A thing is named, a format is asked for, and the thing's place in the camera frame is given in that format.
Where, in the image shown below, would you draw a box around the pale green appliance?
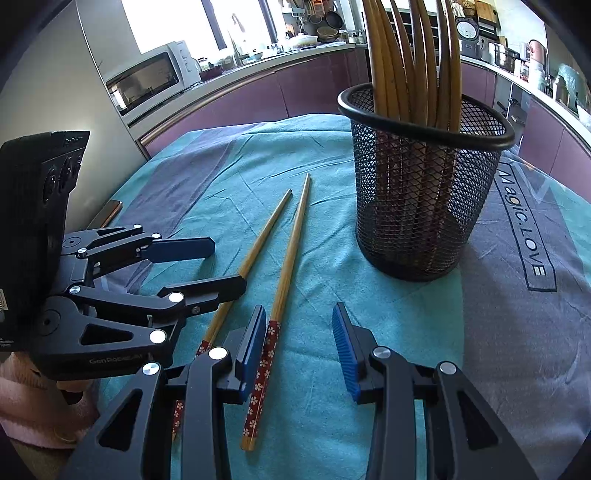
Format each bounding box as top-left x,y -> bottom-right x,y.
555,65 -> 588,112

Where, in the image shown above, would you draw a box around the pink kettle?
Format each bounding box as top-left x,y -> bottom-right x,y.
526,39 -> 551,80

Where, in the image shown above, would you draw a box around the black mesh utensil holder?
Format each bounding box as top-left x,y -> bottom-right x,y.
337,83 -> 515,282

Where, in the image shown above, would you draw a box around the bunch of wooden chopsticks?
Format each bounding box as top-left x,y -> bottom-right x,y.
361,0 -> 463,268

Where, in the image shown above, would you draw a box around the grey rice cooker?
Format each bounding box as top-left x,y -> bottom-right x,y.
455,16 -> 485,60

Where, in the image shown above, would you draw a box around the floral-handled wooden chopstick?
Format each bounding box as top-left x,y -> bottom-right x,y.
240,172 -> 312,452
172,188 -> 293,440

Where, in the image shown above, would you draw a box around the pink kitchen base cabinets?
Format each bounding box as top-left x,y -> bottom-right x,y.
139,44 -> 370,158
459,60 -> 591,204

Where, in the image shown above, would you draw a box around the stainless steel pot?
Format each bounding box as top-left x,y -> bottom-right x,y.
489,42 -> 520,71

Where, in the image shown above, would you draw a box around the hanging pans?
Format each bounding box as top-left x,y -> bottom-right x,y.
308,8 -> 345,41

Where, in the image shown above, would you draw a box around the white toaster oven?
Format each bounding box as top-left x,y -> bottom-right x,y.
105,41 -> 201,129

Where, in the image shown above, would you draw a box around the person's left forearm pink sleeve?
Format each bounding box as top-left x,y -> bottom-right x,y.
0,353 -> 100,450

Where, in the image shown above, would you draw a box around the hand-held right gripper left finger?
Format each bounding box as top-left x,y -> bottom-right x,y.
60,305 -> 269,480

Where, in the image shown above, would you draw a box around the kitchen window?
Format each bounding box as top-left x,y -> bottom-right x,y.
121,0 -> 273,54

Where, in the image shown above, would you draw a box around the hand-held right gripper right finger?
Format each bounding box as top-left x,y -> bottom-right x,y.
331,302 -> 542,480

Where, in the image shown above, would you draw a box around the white casserole dish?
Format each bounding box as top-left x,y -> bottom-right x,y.
288,33 -> 320,51

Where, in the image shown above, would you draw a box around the grey refrigerator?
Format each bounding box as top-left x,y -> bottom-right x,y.
0,0 -> 153,185

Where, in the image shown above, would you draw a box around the brown flat object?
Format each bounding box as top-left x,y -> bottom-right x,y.
88,199 -> 124,230

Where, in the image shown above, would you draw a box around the teal and grey printed tablecloth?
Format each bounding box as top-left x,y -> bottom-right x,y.
95,113 -> 591,480

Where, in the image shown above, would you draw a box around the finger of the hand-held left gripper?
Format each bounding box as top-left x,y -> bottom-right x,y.
59,275 -> 248,354
61,224 -> 216,278

